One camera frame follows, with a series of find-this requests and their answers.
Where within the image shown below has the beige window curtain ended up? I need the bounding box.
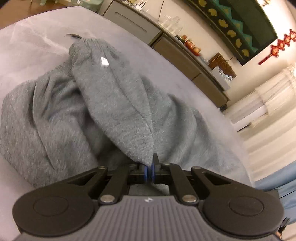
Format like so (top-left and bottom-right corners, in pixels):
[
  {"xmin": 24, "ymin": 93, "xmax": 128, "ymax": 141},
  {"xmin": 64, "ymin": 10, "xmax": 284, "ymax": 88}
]
[{"xmin": 240, "ymin": 109, "xmax": 296, "ymax": 182}]

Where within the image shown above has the cluster of glass cups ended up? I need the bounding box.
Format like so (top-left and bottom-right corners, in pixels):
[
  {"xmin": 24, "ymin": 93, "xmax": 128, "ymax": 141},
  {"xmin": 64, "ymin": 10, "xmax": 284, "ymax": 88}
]
[{"xmin": 159, "ymin": 15, "xmax": 184, "ymax": 36}]

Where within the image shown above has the wall tapestry with yellow shapes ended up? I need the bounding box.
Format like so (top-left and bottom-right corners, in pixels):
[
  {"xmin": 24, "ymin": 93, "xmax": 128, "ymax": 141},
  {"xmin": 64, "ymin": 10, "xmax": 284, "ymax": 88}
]
[{"xmin": 185, "ymin": 0, "xmax": 278, "ymax": 67}]

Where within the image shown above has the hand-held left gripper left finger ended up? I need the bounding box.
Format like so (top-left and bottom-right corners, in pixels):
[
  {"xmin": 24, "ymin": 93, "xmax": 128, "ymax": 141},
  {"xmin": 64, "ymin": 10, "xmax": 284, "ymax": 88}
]
[{"xmin": 61, "ymin": 163, "xmax": 151, "ymax": 206}]

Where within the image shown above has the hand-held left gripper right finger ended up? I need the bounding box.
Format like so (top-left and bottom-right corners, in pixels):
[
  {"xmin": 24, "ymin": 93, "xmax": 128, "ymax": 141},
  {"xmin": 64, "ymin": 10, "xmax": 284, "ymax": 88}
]
[{"xmin": 150, "ymin": 153, "xmax": 234, "ymax": 205}]

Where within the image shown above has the grey organizer box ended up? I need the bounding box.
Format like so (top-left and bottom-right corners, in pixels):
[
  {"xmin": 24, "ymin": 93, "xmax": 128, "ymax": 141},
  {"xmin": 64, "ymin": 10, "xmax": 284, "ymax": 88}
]
[{"xmin": 211, "ymin": 65, "xmax": 232, "ymax": 91}]

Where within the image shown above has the white power strip with charger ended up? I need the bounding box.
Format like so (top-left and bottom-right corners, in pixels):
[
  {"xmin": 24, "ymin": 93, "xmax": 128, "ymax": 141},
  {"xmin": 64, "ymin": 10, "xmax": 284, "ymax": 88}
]
[{"xmin": 134, "ymin": 0, "xmax": 149, "ymax": 10}]

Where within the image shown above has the long grey and brown cabinet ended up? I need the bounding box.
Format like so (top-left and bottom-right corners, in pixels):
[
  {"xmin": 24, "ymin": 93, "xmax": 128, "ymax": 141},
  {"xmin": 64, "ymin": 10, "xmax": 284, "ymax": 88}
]
[{"xmin": 103, "ymin": 0, "xmax": 230, "ymax": 108}]

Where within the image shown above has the red plate of fruit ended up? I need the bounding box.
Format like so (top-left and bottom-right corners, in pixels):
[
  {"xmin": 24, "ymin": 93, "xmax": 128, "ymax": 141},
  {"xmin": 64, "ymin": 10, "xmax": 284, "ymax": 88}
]
[{"xmin": 184, "ymin": 39, "xmax": 202, "ymax": 56}]

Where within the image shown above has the person's light blue garment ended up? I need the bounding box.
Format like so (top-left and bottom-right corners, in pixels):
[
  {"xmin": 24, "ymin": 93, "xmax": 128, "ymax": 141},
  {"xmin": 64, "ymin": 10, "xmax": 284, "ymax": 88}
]
[{"xmin": 254, "ymin": 162, "xmax": 296, "ymax": 223}]

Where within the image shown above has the white tower air conditioner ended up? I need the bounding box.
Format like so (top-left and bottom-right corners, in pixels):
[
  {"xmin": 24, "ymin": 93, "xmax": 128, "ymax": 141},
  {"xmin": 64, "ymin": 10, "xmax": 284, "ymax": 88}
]
[{"xmin": 223, "ymin": 93, "xmax": 267, "ymax": 133}]

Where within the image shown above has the wooden chessboard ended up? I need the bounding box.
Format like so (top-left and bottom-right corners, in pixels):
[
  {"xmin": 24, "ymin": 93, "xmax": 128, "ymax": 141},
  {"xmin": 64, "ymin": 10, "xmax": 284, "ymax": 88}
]
[{"xmin": 208, "ymin": 52, "xmax": 237, "ymax": 79}]

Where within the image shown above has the red knot ornament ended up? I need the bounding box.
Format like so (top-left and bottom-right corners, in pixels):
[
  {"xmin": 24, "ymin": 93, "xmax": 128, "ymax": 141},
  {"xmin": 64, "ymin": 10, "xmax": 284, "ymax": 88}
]
[{"xmin": 258, "ymin": 29, "xmax": 296, "ymax": 65}]

